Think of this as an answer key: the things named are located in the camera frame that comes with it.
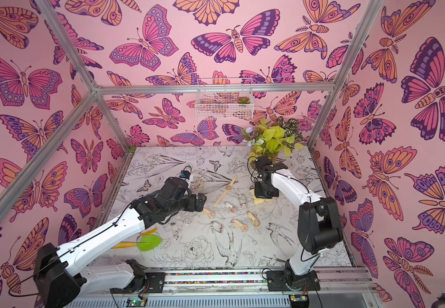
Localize white wire basket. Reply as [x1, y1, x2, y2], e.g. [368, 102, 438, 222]
[193, 77, 255, 121]

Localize white strap watch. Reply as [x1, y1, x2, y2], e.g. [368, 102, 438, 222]
[238, 194, 248, 209]

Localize potted green leafy plant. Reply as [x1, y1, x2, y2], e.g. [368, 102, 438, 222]
[242, 117, 305, 168]

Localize green yellow toy shovel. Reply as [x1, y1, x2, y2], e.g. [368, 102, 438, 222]
[113, 228, 163, 252]

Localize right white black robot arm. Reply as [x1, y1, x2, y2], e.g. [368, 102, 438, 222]
[255, 157, 343, 290]

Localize pink strap round watch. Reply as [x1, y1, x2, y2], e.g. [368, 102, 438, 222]
[225, 201, 237, 213]

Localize yellow cleaning cloth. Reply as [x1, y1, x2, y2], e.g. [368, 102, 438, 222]
[253, 198, 274, 206]

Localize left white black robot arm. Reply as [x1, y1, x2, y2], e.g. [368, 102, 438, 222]
[32, 177, 207, 307]

